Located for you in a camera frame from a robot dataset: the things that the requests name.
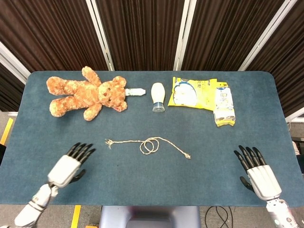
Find white yellow roll cake pack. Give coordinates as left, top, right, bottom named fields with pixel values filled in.
left=213, top=86, right=237, bottom=127

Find brown teddy bear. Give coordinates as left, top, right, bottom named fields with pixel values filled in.
left=46, top=66, right=128, bottom=122

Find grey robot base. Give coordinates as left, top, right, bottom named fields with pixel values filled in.
left=98, top=205, right=201, bottom=228

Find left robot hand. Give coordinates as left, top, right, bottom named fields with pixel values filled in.
left=47, top=142, right=96, bottom=188

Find blue felt table mat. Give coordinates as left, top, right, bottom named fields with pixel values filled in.
left=0, top=70, right=302, bottom=207

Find yellow snack bag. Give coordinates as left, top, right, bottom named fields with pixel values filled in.
left=167, top=76, right=230, bottom=111

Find small white green-label bottle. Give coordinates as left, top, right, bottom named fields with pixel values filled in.
left=125, top=87, right=146, bottom=97

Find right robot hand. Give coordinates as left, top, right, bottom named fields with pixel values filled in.
left=234, top=145, right=283, bottom=201

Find yellow floor tape strip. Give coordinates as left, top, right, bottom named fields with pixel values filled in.
left=0, top=117, right=14, bottom=146
left=70, top=205, right=82, bottom=228

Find white partition post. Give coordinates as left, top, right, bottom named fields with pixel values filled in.
left=285, top=108, right=304, bottom=123
left=238, top=0, right=299, bottom=72
left=0, top=41, right=31, bottom=85
left=85, top=0, right=115, bottom=71
left=173, top=0, right=198, bottom=71

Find white squeeze bottle clear cap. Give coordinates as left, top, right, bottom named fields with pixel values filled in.
left=151, top=82, right=166, bottom=113

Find black floor cables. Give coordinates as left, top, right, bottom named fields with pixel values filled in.
left=204, top=206, right=233, bottom=228

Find beige braided rope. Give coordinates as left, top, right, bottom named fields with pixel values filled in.
left=104, top=137, right=192, bottom=160

